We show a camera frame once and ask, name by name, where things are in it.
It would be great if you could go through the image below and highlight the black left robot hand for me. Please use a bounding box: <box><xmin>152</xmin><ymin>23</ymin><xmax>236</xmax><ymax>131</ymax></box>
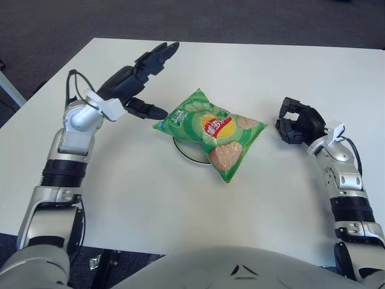
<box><xmin>96</xmin><ymin>41</ymin><xmax>180</xmax><ymax>120</ymax></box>

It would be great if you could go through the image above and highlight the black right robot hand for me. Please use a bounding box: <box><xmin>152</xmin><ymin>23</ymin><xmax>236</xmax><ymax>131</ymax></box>
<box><xmin>275</xmin><ymin>96</ymin><xmax>326</xmax><ymax>145</ymax></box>

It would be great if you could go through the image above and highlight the green potato chips bag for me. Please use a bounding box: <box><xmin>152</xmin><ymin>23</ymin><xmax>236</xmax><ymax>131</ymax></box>
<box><xmin>152</xmin><ymin>87</ymin><xmax>269</xmax><ymax>184</ymax></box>

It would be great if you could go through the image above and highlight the white plate with black rim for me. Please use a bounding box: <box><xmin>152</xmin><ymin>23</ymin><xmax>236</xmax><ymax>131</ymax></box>
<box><xmin>173</xmin><ymin>137</ymin><xmax>213</xmax><ymax>166</ymax></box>

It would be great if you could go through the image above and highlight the white neighbouring table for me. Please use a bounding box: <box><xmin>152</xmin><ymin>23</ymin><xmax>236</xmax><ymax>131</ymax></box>
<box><xmin>0</xmin><ymin>70</ymin><xmax>26</xmax><ymax>108</ymax></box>

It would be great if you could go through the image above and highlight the grey robot torso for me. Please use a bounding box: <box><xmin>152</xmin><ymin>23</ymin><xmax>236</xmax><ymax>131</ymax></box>
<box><xmin>117</xmin><ymin>245</ymin><xmax>385</xmax><ymax>289</ymax></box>

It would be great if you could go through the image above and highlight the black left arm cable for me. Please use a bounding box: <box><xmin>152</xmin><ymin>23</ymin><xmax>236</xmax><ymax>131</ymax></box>
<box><xmin>65</xmin><ymin>69</ymin><xmax>102</xmax><ymax>253</ymax></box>

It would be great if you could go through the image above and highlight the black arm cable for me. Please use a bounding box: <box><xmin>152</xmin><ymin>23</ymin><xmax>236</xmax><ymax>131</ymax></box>
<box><xmin>342</xmin><ymin>137</ymin><xmax>363</xmax><ymax>175</ymax></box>
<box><xmin>65</xmin><ymin>69</ymin><xmax>102</xmax><ymax>253</ymax></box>

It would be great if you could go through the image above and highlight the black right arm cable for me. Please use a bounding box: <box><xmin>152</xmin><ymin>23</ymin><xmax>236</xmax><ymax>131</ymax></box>
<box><xmin>342</xmin><ymin>137</ymin><xmax>363</xmax><ymax>175</ymax></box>

